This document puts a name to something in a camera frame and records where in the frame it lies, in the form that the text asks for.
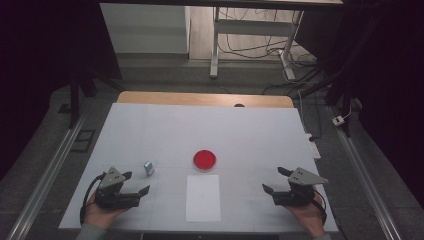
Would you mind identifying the white paper sheet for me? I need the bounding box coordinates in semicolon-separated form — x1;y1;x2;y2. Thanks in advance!
185;174;222;223

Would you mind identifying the white cabinet panel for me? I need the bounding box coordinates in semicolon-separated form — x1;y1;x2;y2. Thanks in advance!
99;3;191;55

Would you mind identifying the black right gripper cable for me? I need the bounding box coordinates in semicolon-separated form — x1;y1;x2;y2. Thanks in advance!
312;188;329;225

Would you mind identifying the white desk frame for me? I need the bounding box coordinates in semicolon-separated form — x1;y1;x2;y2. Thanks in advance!
209;6;305;81

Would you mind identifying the person's left hand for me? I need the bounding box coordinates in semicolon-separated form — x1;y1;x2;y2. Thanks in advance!
83;199;129;230

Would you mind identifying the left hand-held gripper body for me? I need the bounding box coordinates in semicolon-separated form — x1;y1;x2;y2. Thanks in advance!
94;165;141;210

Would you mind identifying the round red ink pad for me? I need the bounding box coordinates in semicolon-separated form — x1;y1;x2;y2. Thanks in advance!
192;149;218;173

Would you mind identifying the tangle of black cables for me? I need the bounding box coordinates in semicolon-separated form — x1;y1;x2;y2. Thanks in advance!
218;7;318;69

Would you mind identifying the white power strip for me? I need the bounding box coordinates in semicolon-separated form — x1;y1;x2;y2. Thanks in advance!
304;133;322;160

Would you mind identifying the aluminium floor rail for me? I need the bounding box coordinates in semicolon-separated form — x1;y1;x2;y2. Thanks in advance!
5;99;92;240
328;106;405;240

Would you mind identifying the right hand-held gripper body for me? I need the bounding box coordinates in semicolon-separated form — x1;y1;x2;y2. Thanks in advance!
272;167;329;207

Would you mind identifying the person's right hand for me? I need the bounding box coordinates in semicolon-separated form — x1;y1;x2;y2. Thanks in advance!
283;188;328;238

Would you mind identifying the white table cover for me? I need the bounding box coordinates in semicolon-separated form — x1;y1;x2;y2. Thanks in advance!
58;102;339;233

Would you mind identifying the black metal stand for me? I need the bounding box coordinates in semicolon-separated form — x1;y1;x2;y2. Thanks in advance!
67;63;125;130
298;64;356;138

